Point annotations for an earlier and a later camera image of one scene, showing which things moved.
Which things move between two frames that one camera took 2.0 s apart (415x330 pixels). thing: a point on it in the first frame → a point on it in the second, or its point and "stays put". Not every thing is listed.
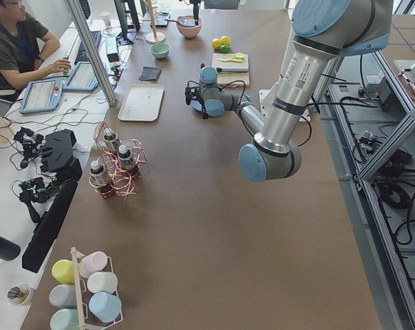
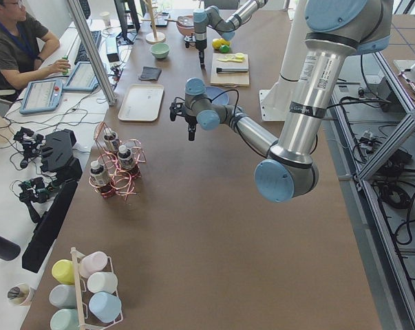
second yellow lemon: x=226 y=40 stays put
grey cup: x=63 y=295 stays put
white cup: x=102 y=281 stays put
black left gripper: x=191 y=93 → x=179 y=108
